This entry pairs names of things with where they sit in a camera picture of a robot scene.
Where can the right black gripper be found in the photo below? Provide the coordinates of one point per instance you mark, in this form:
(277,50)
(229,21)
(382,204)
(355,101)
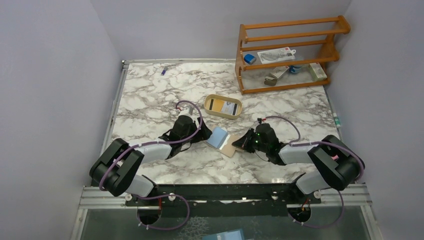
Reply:
(243,142)

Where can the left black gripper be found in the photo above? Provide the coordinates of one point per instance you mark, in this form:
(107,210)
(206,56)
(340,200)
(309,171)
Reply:
(203,134)

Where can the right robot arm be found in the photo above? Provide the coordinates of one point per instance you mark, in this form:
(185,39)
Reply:
(336,165)

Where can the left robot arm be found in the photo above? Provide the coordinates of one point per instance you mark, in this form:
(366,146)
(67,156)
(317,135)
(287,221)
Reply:
(115,171)

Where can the yellow white card in tray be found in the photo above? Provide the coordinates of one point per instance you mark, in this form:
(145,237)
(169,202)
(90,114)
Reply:
(223,106)

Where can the tan oval tray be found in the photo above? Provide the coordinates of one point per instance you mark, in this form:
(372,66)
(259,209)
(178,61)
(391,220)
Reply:
(210,96)

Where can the blue small box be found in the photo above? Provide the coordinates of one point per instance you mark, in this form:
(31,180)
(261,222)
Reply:
(249,59)

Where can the blue white cup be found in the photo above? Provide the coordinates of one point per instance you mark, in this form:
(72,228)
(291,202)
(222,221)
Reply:
(295,69)

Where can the white packaged item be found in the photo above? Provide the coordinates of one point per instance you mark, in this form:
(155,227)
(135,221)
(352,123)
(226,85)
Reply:
(276,55)

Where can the blue object at bottom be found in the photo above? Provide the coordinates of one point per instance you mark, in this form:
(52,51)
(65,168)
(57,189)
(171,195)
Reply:
(237,234)

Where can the orange wooden rack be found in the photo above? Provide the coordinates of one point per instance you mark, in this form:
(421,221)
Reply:
(313,39)

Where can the green white box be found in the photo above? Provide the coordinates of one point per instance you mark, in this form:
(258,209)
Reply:
(317,72)

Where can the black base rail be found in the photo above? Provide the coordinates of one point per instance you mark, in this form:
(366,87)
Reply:
(223,200)

